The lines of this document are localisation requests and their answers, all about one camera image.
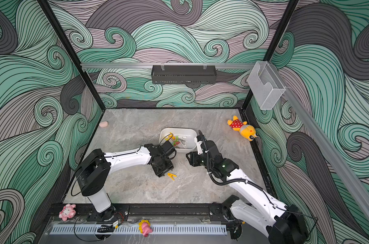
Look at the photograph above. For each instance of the yellow orange clothespin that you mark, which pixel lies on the yellow orange clothespin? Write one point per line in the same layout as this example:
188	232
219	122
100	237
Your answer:
171	176

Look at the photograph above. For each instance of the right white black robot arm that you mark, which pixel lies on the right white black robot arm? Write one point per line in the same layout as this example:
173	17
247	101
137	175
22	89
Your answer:
280	223

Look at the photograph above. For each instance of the pink yellow flower toy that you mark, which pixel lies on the pink yellow flower toy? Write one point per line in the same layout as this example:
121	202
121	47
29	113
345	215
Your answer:
145	228

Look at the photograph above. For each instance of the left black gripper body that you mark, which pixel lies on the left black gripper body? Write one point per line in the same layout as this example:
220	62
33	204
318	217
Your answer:
164	166

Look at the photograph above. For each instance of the black wall-mounted tray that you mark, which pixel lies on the black wall-mounted tray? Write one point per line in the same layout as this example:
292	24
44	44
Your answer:
179	74

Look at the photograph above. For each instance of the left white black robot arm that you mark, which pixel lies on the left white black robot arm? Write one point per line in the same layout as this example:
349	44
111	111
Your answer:
91	174

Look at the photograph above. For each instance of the white plastic storage box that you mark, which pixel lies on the white plastic storage box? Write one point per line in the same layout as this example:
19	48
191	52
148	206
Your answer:
188	133

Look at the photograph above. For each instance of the white slotted cable duct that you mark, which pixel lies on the white slotted cable duct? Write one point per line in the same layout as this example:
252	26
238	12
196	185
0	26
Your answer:
157	229

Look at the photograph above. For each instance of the small pink eraser blob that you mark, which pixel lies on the small pink eraser blob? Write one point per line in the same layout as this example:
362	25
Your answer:
103	124

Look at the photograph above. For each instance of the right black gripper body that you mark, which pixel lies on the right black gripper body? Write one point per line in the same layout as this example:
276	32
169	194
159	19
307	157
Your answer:
200	159

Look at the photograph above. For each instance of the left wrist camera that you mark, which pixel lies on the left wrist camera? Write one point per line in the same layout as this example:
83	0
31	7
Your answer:
169	152

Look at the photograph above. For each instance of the white clothespin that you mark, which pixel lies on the white clothespin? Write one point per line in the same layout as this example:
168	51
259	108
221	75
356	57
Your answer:
183	141

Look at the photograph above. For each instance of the pink pig toy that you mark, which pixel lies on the pink pig toy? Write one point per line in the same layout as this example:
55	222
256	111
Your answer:
68	212

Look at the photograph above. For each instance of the yellow bear plush toy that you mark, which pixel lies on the yellow bear plush toy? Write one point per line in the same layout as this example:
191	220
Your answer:
243	128

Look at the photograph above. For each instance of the clear acrylic wall holder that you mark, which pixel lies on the clear acrylic wall holder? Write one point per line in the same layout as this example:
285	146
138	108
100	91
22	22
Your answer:
266	83

